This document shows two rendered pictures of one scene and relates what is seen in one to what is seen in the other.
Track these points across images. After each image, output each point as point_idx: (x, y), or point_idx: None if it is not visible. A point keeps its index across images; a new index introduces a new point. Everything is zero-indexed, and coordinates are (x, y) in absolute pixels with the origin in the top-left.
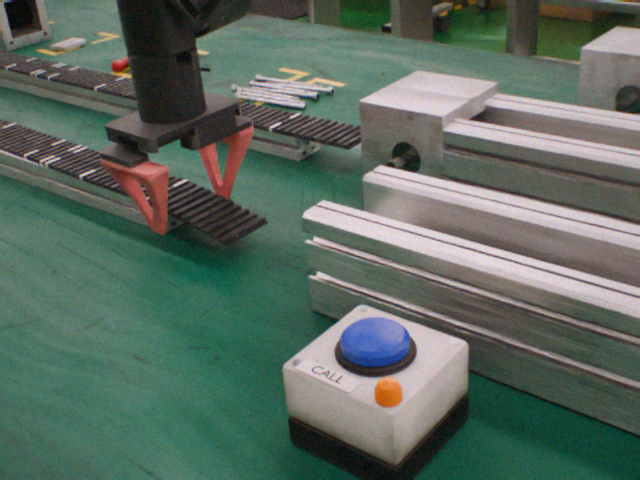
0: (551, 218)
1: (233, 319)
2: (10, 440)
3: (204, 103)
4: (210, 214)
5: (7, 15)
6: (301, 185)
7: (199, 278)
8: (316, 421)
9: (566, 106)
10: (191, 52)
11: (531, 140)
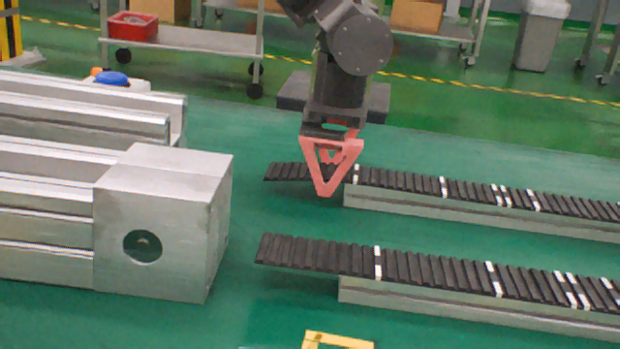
0: (25, 95)
1: (228, 154)
2: (265, 115)
3: (316, 95)
4: (302, 169)
5: None
6: None
7: None
8: None
9: (3, 181)
10: (319, 50)
11: (43, 142)
